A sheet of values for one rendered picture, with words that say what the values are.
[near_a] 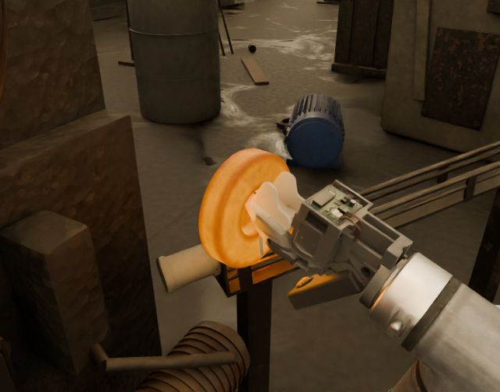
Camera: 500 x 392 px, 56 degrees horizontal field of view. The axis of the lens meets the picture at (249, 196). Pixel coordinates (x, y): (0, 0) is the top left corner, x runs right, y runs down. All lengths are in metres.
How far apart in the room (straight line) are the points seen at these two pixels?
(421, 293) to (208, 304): 1.26
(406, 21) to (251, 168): 2.43
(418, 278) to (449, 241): 1.65
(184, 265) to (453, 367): 0.41
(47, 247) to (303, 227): 0.32
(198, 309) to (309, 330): 0.39
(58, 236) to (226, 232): 0.22
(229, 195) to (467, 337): 0.28
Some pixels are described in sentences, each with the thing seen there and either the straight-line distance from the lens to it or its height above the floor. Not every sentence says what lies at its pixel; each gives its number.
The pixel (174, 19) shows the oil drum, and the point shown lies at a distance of 3.04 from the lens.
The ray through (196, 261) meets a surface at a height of 0.69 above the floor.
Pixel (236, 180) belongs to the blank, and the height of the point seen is 0.89.
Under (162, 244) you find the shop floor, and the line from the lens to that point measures 1.99.
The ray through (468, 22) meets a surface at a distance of 2.80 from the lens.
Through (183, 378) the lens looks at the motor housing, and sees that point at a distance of 0.79.
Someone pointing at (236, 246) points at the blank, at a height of 0.80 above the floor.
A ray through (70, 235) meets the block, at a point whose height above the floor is 0.80.
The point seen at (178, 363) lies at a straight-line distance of 0.76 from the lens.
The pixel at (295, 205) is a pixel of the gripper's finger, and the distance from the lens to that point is 0.58.
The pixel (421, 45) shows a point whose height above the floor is 0.58.
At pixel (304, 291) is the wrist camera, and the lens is 0.58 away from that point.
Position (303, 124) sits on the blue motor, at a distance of 2.37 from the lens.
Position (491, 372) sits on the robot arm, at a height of 0.80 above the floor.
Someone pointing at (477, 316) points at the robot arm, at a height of 0.83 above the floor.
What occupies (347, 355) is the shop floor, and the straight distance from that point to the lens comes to 1.55.
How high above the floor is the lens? 1.14
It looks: 30 degrees down
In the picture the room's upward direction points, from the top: straight up
